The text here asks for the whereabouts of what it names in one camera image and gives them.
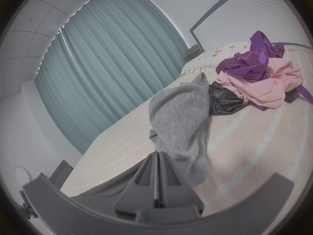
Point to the black shiny garment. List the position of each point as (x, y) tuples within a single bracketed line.
[(225, 101)]

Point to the blue-green curtain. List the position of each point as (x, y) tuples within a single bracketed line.
[(127, 48), (73, 97)]

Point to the purple garment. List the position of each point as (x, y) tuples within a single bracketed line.
[(247, 65)]

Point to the black T-shirt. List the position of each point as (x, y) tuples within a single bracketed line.
[(110, 185)]

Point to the white printed pillow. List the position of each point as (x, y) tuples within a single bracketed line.
[(207, 57)]

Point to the grey garment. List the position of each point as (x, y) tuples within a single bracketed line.
[(178, 121)]

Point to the bed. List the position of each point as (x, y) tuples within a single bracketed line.
[(239, 150)]

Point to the pink garment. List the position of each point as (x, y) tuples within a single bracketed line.
[(269, 89)]

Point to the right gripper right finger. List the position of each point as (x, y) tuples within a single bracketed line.
[(176, 187)]

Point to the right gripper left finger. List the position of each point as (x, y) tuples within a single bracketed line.
[(141, 187)]

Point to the grey bedside table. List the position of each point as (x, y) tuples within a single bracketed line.
[(193, 52)]

